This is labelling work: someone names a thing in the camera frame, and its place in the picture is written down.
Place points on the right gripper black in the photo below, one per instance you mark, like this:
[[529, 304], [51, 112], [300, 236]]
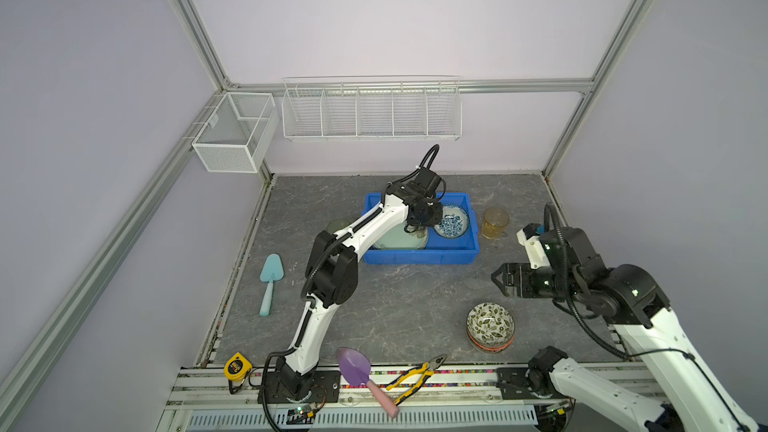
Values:
[[508, 277]]

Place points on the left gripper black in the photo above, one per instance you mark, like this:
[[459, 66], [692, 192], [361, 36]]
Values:
[[435, 221]]

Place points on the blue floral ceramic bowl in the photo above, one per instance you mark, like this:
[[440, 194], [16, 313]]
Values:
[[455, 222]]

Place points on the mint green plate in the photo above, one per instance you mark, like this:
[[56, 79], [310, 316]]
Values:
[[403, 237]]

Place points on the olive leaf pattern bowl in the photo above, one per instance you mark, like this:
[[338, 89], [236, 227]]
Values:
[[490, 322]]

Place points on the red rimmed bowl underneath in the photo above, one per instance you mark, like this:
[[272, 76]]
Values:
[[487, 347]]

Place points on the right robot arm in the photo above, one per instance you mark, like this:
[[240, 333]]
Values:
[[625, 312]]

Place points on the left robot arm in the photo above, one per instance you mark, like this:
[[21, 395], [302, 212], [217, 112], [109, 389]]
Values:
[[332, 274]]

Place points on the blue plastic bin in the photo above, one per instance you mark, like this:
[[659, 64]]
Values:
[[438, 250]]

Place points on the amber glass cup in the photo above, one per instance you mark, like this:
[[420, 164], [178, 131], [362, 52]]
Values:
[[494, 222]]

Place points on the green glass cup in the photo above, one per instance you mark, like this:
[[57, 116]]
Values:
[[337, 224]]

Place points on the yellow black pliers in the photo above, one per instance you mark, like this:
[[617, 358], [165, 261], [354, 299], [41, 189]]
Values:
[[415, 378]]

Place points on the teal spatula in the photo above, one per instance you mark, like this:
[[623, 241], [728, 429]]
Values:
[[272, 272]]

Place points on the small white mesh basket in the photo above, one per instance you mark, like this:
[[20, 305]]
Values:
[[237, 133]]

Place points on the green circuit board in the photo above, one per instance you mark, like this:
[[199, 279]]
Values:
[[299, 416]]

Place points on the yellow tape measure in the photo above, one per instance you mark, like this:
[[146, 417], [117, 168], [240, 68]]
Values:
[[237, 368]]

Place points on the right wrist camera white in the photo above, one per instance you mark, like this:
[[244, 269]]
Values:
[[529, 238]]

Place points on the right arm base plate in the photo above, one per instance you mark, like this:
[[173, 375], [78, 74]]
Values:
[[519, 383]]

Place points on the long white wire basket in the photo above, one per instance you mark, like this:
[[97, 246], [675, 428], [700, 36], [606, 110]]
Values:
[[372, 108]]

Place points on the white vented cable duct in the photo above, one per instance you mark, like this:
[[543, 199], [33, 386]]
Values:
[[348, 418]]

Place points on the purple scoop pink handle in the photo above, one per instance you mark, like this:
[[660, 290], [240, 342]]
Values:
[[356, 368]]

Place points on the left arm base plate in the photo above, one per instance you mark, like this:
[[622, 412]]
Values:
[[287, 387]]

